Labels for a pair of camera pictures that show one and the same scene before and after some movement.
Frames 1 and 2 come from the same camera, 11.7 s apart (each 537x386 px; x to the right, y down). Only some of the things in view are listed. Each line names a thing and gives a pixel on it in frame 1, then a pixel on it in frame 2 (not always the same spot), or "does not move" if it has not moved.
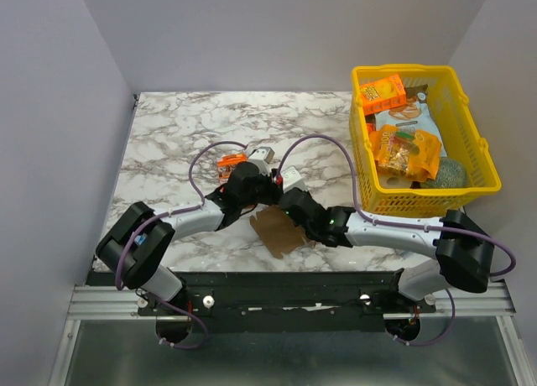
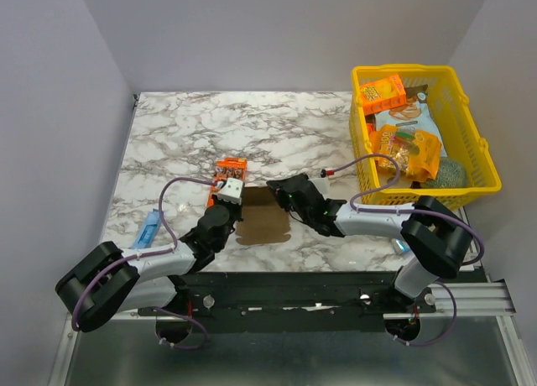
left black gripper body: [263, 193] -> [235, 212]
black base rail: [281, 301] does not move
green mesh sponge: [450, 174] does not move
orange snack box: [383, 96] does not move
